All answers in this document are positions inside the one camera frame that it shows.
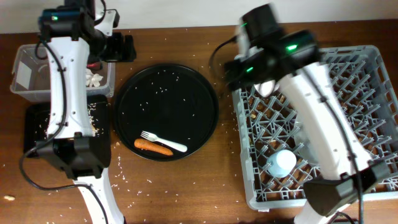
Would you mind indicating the white plastic fork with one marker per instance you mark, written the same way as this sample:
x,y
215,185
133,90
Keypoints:
x,y
154,138

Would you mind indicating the black rectangular tray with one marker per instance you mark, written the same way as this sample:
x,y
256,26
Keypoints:
x,y
37,121

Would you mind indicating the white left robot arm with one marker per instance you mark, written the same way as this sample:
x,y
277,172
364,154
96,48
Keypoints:
x,y
75,35

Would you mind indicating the round black tray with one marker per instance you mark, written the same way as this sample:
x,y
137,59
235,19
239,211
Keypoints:
x,y
172,101

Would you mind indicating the grey dishwasher rack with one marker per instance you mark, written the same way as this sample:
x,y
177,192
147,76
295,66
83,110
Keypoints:
x,y
266,126

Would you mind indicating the light blue plastic cup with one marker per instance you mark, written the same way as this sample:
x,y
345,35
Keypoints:
x,y
281,163

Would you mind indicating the rice and peanut pile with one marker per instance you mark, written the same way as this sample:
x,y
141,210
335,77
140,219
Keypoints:
x,y
91,110

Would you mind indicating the grey round plate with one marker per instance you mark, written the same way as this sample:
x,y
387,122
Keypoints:
x,y
306,152

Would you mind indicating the pink bowl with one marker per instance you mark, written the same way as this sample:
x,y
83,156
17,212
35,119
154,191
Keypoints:
x,y
267,88

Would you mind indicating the orange carrot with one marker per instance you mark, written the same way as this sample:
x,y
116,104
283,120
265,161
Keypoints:
x,y
150,146

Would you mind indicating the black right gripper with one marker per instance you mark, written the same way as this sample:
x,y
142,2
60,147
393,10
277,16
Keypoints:
x,y
237,74

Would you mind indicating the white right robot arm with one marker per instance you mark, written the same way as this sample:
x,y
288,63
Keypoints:
x,y
293,61

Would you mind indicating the white tissue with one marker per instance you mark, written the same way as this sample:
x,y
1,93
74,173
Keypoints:
x,y
92,79

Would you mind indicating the clear plastic bin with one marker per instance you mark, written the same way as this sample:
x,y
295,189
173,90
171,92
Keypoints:
x,y
32,77

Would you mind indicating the peanut on table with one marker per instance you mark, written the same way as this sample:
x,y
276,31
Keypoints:
x,y
9,197

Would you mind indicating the red snack wrapper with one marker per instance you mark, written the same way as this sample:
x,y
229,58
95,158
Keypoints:
x,y
95,66

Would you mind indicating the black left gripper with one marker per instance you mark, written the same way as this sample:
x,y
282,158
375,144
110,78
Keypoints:
x,y
122,54

